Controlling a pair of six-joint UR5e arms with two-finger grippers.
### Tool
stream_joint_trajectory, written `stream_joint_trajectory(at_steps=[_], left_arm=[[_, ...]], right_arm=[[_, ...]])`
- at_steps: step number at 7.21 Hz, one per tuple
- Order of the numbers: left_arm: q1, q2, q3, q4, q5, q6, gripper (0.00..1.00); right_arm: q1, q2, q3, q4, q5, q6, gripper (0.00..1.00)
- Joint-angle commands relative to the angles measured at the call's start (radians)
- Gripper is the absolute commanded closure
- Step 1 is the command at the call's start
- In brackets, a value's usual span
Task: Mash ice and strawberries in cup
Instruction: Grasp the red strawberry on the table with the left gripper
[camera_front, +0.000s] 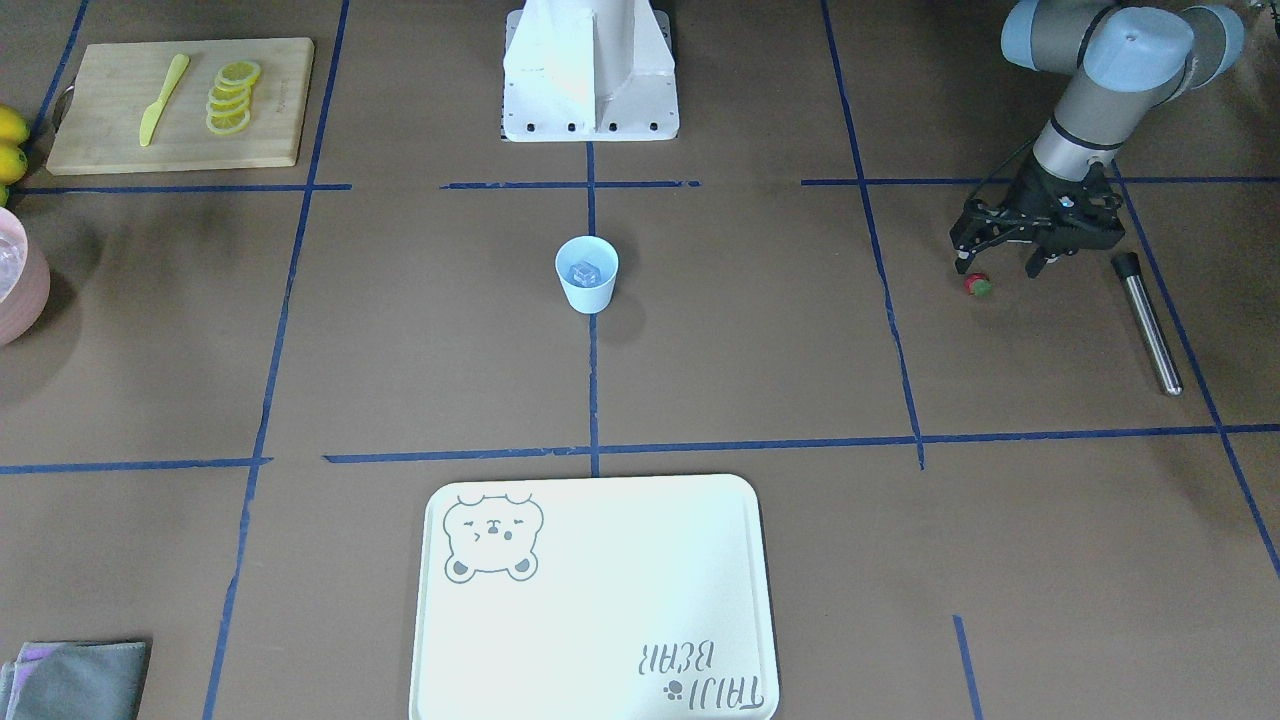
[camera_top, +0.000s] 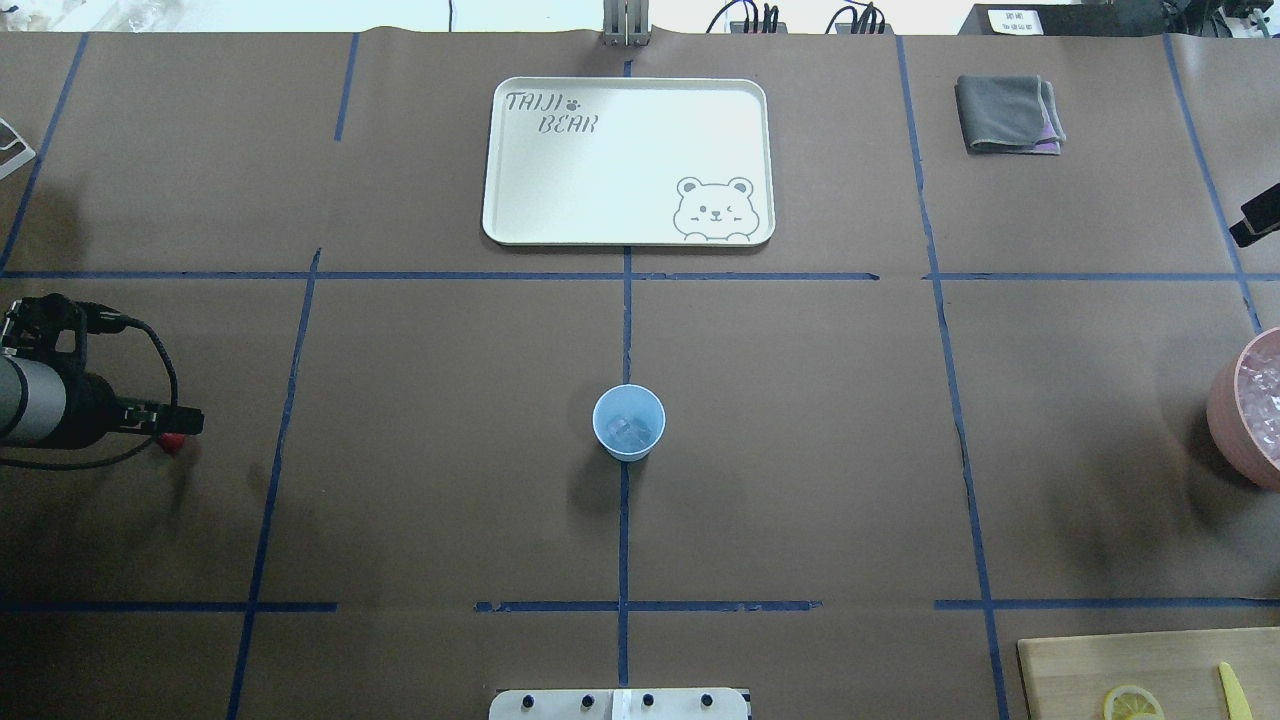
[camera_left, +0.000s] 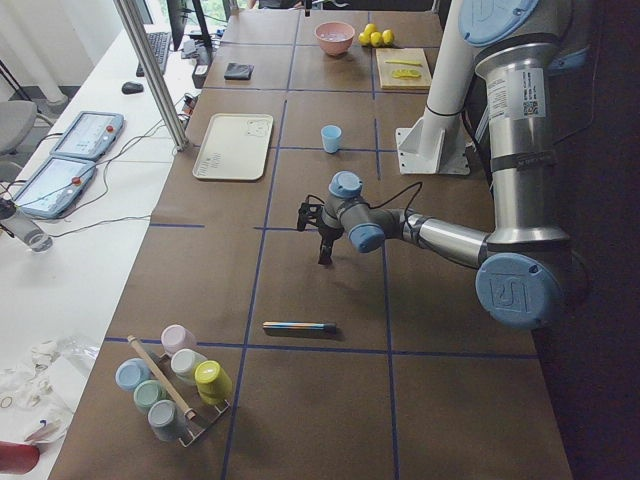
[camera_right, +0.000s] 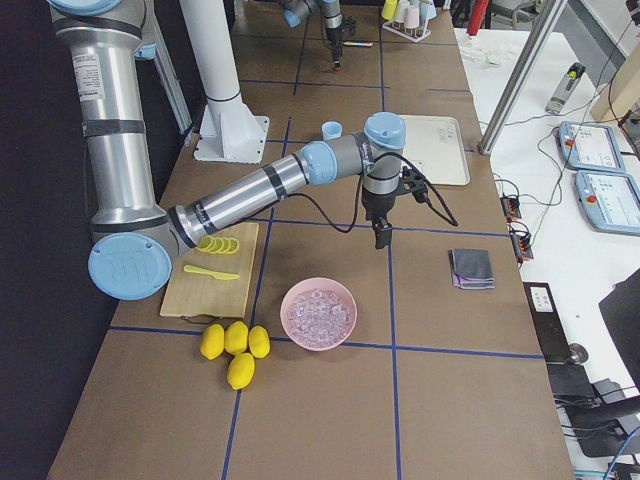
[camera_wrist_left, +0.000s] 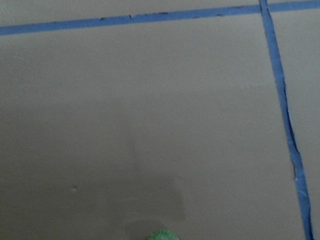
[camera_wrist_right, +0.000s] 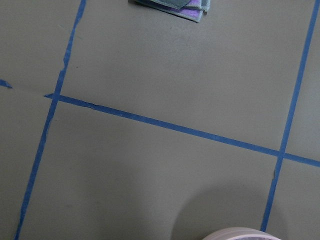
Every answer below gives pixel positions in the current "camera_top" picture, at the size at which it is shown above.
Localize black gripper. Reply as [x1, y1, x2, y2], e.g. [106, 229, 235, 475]
[60, 374, 205, 447]

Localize red strawberry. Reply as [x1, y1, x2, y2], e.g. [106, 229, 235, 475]
[155, 433, 188, 457]

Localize clear ice cube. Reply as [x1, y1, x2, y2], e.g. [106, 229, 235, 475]
[604, 415, 653, 454]

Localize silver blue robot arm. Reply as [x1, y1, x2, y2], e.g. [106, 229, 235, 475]
[1, 355, 205, 450]

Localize pile of ice cubes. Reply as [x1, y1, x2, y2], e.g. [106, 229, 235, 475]
[1236, 345, 1279, 462]

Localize white cup rack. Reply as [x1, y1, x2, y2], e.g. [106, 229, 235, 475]
[0, 118, 38, 181]

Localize light blue cup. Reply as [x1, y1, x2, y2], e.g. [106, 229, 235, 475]
[591, 384, 667, 462]

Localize pink bowl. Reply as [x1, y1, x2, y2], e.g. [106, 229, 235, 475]
[1206, 327, 1279, 493]

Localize grey folded cloth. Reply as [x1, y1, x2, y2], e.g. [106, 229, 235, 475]
[955, 76, 1066, 156]

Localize cream bear tray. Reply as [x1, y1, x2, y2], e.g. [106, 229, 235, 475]
[483, 76, 777, 249]

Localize yellow knife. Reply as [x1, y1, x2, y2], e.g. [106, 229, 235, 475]
[1217, 662, 1254, 720]

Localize wooden cutting board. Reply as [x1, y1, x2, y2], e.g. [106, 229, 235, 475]
[1018, 626, 1279, 719]

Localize lemon slices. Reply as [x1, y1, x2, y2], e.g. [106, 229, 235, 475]
[1101, 684, 1166, 720]

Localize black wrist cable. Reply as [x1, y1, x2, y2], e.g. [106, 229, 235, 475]
[0, 316, 180, 471]

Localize white camera pole mount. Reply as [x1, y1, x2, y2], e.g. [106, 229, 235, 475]
[488, 687, 753, 719]

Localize aluminium frame post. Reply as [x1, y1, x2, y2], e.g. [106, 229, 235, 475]
[602, 0, 652, 47]

